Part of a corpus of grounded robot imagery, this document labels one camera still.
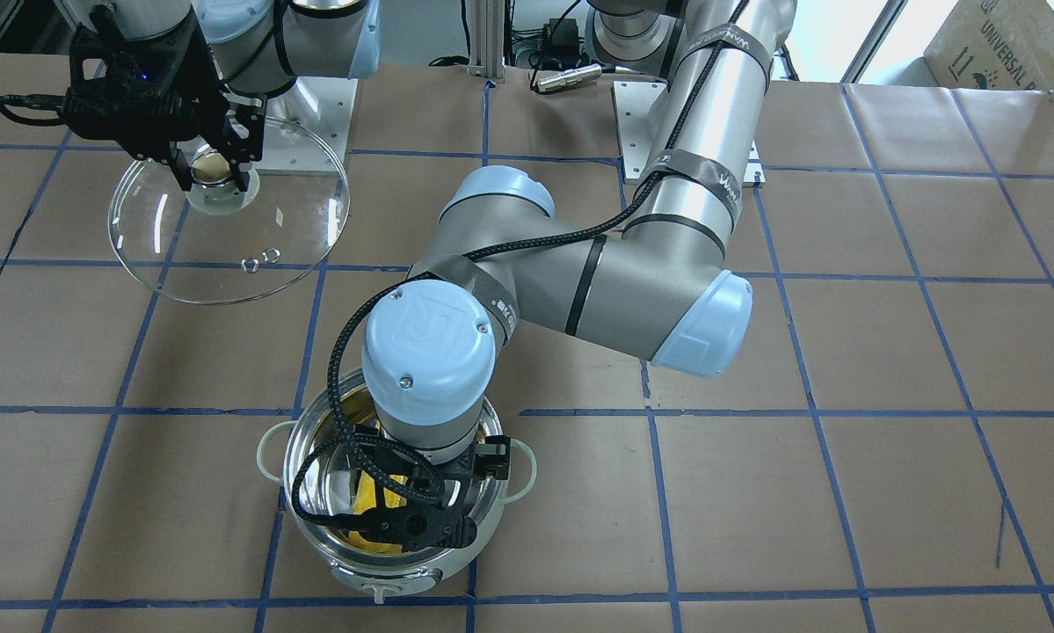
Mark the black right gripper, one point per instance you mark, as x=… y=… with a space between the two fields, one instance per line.
x=199 y=86

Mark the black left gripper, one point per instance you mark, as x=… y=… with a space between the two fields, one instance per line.
x=495 y=456

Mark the glass pot lid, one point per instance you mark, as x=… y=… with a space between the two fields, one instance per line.
x=215 y=244

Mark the yellow corn cob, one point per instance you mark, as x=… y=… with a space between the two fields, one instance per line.
x=370 y=495

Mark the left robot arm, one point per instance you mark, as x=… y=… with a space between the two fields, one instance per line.
x=408 y=374

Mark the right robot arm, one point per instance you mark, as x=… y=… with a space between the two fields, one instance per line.
x=259 y=48

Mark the pale green cooking pot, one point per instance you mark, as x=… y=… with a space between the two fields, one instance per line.
x=383 y=577

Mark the cardboard box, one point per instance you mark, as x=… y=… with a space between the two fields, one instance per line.
x=995 y=45

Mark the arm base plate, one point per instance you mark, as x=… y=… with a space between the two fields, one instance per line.
x=308 y=127
x=722 y=126

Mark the aluminium frame post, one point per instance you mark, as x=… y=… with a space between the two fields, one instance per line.
x=486 y=22

